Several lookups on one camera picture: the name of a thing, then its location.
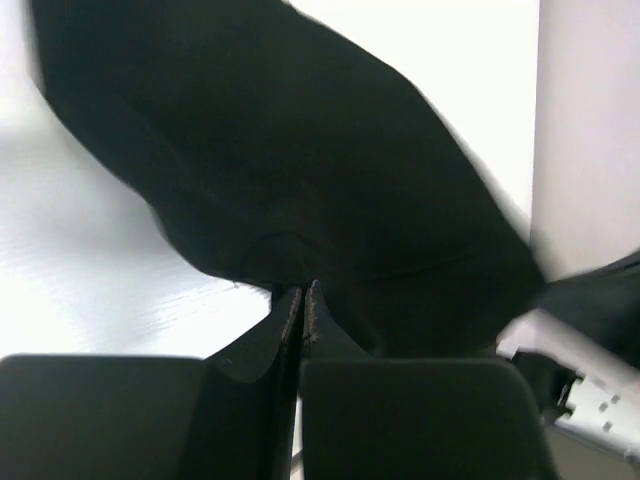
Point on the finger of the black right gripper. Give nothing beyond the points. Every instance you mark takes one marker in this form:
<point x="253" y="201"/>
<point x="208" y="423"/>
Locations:
<point x="602" y="304"/>

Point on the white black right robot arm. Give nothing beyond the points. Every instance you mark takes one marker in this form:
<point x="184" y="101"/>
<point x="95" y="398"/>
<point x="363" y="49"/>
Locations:
<point x="584" y="371"/>

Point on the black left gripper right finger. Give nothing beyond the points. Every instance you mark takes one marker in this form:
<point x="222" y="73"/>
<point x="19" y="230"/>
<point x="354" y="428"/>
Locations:
<point x="430" y="419"/>

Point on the black skirt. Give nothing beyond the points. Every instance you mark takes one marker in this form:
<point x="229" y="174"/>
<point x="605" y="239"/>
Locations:
<point x="277" y="153"/>

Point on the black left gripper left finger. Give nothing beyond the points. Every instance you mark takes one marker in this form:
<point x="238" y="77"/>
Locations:
<point x="229" y="416"/>

